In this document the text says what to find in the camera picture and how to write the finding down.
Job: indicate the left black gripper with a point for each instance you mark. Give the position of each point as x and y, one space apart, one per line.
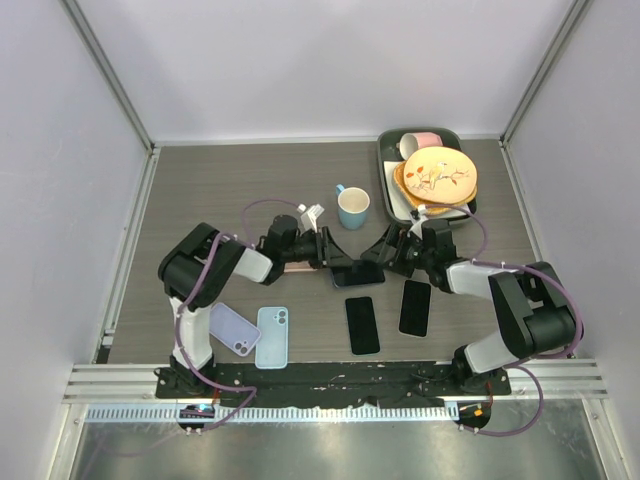
326 251

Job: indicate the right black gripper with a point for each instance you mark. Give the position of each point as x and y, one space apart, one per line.
397 238

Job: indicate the blue-edged black phone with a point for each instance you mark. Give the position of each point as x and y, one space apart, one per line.
347 277

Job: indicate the pink phone case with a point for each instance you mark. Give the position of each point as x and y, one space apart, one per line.
298 268

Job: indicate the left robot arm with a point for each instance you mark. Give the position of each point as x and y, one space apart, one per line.
195 273

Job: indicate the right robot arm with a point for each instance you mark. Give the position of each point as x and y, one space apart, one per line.
535 316

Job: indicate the black phone right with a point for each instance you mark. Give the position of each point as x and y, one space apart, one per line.
415 308

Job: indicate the black phone middle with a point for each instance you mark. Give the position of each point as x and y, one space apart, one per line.
362 327

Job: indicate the light blue phone case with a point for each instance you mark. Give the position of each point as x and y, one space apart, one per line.
271 351

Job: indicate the purple phone case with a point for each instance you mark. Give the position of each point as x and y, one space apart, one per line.
233 330

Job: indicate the white square plate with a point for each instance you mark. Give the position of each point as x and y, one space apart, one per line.
399 207

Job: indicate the blue mug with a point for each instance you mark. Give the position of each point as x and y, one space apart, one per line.
353 204

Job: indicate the woven yellow plate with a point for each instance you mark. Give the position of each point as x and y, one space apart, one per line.
435 209

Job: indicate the orange bird plate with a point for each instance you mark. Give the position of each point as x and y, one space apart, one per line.
445 191

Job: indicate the dark green tray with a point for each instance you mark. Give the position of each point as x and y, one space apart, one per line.
387 148

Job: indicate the pink cup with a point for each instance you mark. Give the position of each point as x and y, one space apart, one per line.
411 142

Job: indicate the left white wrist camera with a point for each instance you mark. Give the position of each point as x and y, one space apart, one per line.
309 216

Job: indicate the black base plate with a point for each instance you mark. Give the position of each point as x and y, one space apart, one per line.
353 384

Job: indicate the white cable duct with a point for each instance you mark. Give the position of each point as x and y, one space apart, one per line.
156 413

